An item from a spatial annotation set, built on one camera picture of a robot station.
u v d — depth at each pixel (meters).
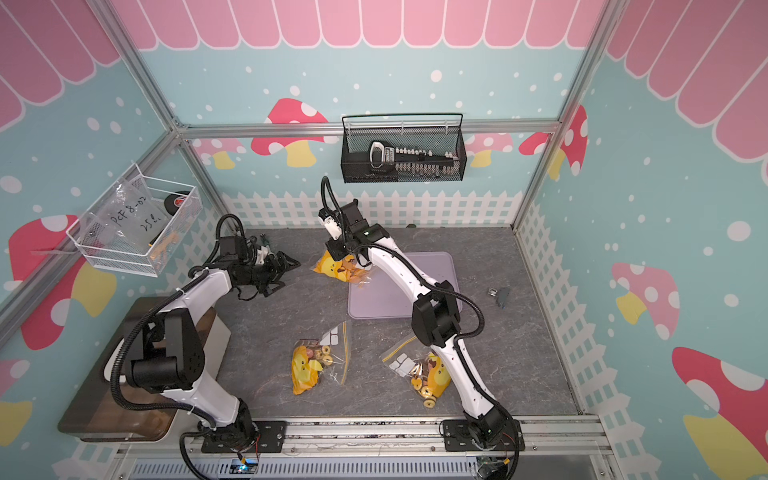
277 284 0.91
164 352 0.47
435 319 0.60
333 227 0.82
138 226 0.71
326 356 0.87
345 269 0.96
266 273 0.82
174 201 0.81
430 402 0.78
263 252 0.87
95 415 0.67
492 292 1.00
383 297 1.00
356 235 0.70
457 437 0.74
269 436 0.75
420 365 0.78
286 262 0.84
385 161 0.87
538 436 0.76
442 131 0.90
